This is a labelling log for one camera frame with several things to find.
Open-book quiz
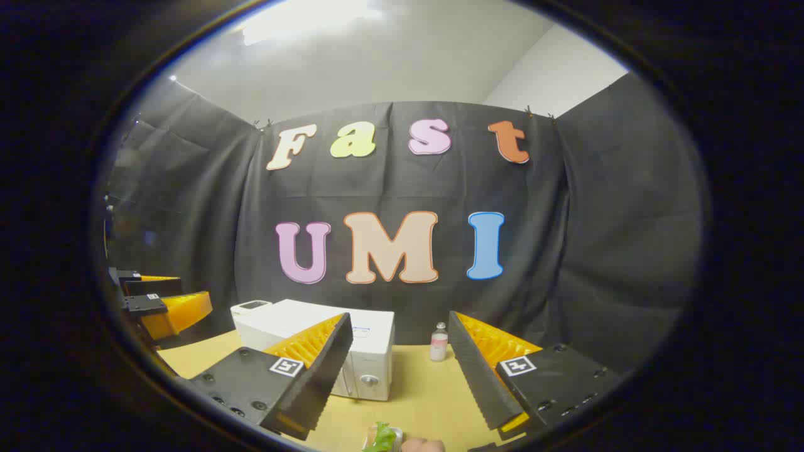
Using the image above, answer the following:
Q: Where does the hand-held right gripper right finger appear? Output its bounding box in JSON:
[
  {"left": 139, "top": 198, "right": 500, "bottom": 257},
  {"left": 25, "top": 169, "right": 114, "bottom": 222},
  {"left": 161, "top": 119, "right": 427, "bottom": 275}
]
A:
[{"left": 447, "top": 310, "right": 619, "bottom": 441}]

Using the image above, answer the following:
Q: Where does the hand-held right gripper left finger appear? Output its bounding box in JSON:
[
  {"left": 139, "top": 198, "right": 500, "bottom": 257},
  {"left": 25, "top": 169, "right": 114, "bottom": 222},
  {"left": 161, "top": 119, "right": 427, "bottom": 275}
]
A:
[{"left": 188, "top": 312, "right": 354, "bottom": 441}]

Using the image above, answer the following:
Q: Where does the white microwave oven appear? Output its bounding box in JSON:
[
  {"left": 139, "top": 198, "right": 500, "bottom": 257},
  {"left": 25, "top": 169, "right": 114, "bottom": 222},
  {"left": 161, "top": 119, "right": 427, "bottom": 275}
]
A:
[{"left": 241, "top": 299, "right": 395, "bottom": 402}]

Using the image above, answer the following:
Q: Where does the toast sandwich with lettuce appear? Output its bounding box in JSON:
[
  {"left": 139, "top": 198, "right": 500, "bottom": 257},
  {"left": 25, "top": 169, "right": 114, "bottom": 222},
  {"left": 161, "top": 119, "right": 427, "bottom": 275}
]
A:
[{"left": 363, "top": 422, "right": 403, "bottom": 452}]

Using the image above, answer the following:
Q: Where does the small pink label bottle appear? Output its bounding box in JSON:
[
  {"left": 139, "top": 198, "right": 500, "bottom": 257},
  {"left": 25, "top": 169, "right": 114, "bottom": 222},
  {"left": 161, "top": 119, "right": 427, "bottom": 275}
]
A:
[{"left": 430, "top": 322, "right": 449, "bottom": 362}]

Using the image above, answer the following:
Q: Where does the white toaster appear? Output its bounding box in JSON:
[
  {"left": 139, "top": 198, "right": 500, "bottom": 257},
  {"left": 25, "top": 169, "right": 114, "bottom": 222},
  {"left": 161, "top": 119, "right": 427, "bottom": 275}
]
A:
[{"left": 231, "top": 300, "right": 273, "bottom": 333}]

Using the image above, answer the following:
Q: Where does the black backdrop cloth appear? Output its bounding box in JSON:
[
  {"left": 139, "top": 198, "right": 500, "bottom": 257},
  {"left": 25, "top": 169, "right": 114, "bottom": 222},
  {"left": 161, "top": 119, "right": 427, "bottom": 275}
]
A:
[{"left": 104, "top": 69, "right": 704, "bottom": 377}]

